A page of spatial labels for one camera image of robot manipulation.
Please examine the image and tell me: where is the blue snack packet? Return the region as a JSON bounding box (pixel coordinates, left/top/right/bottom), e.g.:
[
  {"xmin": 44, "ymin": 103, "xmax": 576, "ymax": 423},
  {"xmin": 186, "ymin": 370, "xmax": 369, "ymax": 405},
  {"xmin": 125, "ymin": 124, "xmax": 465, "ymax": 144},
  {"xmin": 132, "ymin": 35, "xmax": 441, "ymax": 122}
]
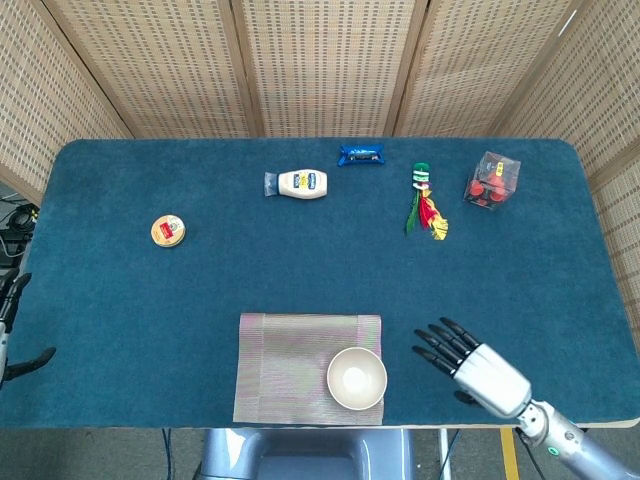
[{"xmin": 337, "ymin": 143, "xmax": 387, "ymax": 168}]

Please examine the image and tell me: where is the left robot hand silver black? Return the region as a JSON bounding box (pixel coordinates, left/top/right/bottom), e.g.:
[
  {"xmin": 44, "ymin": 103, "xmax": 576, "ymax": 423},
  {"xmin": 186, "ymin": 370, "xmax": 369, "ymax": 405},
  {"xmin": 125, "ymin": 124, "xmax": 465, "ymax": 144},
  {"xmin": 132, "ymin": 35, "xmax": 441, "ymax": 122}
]
[{"xmin": 0, "ymin": 272, "xmax": 57, "ymax": 391}]

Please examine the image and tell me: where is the clear box with red toys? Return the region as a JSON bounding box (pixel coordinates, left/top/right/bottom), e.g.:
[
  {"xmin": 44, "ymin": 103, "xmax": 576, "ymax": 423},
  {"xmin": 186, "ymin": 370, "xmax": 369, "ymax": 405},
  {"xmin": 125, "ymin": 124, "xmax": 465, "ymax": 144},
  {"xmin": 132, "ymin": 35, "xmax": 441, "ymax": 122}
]
[{"xmin": 462, "ymin": 150, "xmax": 522, "ymax": 211}]

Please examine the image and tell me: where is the beige woven placemat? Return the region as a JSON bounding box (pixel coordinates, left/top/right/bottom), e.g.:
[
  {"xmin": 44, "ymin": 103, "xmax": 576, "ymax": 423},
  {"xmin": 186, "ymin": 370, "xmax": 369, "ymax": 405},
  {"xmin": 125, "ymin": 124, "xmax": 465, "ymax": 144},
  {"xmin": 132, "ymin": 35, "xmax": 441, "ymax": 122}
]
[{"xmin": 232, "ymin": 312, "xmax": 385, "ymax": 426}]

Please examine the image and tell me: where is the blue-grey robot torso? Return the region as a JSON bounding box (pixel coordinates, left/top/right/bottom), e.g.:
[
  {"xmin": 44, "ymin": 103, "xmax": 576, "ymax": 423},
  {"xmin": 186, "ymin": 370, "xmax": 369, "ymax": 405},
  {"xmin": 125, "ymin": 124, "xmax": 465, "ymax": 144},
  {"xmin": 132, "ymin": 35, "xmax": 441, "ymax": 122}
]
[{"xmin": 197, "ymin": 427, "xmax": 416, "ymax": 480}]

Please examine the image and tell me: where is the round yellow tin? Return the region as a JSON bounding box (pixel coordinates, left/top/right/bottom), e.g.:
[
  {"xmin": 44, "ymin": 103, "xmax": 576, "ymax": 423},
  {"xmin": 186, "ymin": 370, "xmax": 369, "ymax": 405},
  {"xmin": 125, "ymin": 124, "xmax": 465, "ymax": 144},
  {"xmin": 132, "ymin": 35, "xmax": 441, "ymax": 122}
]
[{"xmin": 150, "ymin": 214, "xmax": 187, "ymax": 249}]

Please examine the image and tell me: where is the blue cable under table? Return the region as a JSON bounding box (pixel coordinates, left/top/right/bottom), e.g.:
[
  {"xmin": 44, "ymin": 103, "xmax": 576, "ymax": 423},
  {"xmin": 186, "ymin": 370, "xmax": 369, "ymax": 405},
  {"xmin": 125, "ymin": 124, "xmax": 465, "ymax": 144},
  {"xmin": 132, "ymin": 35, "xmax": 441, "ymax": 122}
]
[{"xmin": 160, "ymin": 428, "xmax": 174, "ymax": 480}]

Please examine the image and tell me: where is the colourful feather shuttlecock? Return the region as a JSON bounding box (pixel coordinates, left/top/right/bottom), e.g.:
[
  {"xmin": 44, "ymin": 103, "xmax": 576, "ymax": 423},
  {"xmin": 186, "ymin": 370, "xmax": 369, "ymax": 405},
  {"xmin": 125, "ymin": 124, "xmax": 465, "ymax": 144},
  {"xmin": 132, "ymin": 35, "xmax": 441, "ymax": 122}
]
[{"xmin": 404, "ymin": 161, "xmax": 450, "ymax": 242}]

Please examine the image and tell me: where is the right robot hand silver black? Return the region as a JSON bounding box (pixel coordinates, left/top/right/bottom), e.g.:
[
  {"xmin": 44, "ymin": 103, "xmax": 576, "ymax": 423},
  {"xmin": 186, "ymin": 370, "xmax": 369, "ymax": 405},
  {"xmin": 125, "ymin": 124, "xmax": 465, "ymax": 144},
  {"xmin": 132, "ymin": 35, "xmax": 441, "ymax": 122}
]
[{"xmin": 412, "ymin": 317, "xmax": 532, "ymax": 419}]

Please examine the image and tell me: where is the woven bamboo folding screen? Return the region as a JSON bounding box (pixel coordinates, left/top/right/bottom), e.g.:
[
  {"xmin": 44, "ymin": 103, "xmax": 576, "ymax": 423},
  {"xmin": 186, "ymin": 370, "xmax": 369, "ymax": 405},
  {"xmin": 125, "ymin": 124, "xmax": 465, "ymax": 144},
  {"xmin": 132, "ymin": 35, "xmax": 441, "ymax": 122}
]
[{"xmin": 0, "ymin": 0, "xmax": 640, "ymax": 331}]

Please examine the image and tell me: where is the blue felt table cover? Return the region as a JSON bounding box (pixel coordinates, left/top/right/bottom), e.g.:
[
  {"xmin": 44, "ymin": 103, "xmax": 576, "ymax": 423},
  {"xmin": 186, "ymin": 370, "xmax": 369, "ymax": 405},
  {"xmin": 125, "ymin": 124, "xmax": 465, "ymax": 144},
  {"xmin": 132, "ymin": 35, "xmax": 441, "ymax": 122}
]
[{"xmin": 0, "ymin": 137, "xmax": 640, "ymax": 430}]

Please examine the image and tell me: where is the white bowl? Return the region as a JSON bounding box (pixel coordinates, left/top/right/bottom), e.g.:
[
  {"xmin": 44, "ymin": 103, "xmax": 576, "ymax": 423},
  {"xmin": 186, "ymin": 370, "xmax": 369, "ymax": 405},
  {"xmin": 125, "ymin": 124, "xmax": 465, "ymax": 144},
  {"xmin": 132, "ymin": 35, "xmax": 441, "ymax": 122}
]
[{"xmin": 326, "ymin": 346, "xmax": 388, "ymax": 411}]

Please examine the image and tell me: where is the white table leg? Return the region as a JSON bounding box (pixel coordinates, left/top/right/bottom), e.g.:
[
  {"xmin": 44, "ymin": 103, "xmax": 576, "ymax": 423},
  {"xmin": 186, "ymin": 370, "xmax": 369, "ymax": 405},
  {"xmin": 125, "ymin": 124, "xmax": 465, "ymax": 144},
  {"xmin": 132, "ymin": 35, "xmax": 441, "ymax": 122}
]
[{"xmin": 437, "ymin": 428, "xmax": 452, "ymax": 480}]

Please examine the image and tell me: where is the mayonnaise squeeze bottle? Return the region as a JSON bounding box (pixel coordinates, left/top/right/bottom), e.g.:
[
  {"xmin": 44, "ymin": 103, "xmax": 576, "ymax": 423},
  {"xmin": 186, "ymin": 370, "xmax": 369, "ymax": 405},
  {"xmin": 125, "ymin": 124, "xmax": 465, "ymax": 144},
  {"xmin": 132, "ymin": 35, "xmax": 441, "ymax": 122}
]
[{"xmin": 263, "ymin": 168, "xmax": 329, "ymax": 201}]

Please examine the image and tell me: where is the black floor equipment with cables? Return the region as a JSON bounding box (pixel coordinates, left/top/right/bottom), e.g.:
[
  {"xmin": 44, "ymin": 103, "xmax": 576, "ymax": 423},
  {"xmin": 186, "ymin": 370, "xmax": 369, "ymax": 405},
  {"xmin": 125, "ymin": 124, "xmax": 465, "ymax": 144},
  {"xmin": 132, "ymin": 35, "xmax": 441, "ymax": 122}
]
[{"xmin": 0, "ymin": 194, "xmax": 41, "ymax": 271}]

